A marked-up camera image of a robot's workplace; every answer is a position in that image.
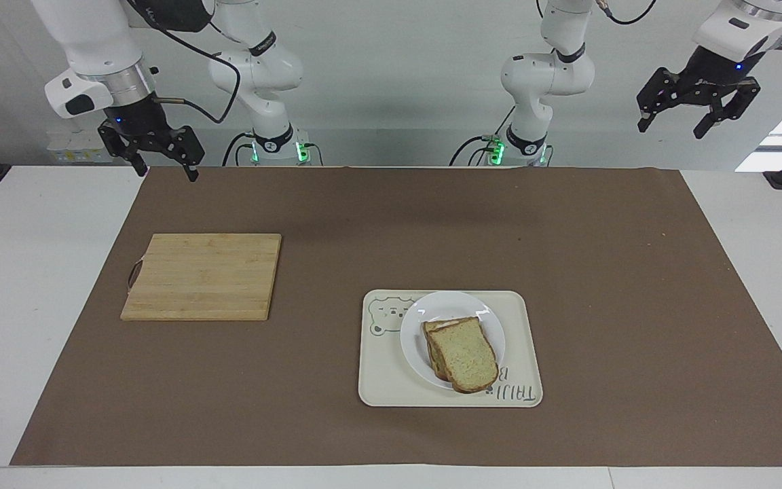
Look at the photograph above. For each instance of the white round plate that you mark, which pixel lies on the white round plate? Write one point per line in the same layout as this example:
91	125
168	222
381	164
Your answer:
418	339

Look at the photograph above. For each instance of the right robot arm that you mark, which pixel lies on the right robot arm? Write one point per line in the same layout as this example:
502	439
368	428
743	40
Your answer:
92	34

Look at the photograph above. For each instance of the bread slice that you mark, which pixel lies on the bread slice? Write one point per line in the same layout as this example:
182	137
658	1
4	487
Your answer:
432	324
469	360

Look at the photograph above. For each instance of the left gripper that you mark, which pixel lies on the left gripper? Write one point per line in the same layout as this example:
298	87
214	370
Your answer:
713	71

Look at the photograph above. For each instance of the beige plastic tray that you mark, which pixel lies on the beige plastic tray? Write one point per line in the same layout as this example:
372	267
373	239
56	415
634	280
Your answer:
384	380

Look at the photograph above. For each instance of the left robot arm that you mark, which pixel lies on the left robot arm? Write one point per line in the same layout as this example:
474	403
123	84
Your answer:
554	71

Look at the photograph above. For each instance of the wooden cutting board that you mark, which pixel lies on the wooden cutting board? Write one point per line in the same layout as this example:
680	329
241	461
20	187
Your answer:
204	275

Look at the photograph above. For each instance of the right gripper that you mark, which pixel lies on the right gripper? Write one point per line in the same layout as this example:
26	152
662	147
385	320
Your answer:
138	121

